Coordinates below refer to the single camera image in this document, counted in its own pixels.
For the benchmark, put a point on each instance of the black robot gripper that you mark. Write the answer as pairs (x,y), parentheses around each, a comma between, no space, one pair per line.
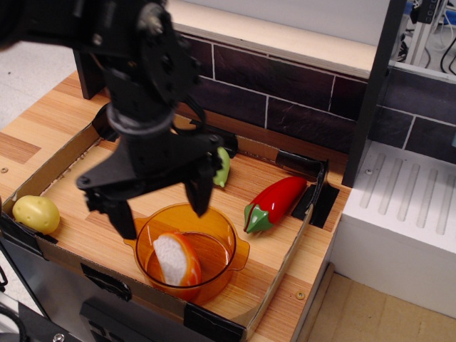
(138,167)

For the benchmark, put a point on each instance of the black vertical post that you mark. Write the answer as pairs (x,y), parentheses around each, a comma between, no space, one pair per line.
(375,90)

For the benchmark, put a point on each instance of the green toy pear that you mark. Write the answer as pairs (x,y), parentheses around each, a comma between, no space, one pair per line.
(220,179)

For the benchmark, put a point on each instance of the black left corner post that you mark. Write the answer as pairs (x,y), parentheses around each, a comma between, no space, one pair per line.
(89,73)

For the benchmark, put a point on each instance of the white drain board sink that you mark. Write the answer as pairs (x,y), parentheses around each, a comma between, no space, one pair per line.
(397,231)

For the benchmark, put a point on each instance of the orange transparent plastic pot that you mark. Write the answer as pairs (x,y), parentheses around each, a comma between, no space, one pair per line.
(214,238)

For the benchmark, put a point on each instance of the salmon sushi toy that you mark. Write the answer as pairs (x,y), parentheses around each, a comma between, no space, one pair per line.
(179,263)

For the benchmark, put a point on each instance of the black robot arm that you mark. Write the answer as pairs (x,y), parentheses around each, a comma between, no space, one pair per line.
(148,71)

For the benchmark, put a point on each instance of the red toy chili pepper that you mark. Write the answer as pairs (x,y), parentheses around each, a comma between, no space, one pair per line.
(270,205)

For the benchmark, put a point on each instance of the cardboard fence with black tape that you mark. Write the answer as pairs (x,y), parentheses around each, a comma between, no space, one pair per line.
(85,260)

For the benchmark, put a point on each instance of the yellow toy potato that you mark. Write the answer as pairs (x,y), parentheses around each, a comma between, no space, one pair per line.
(38,213)

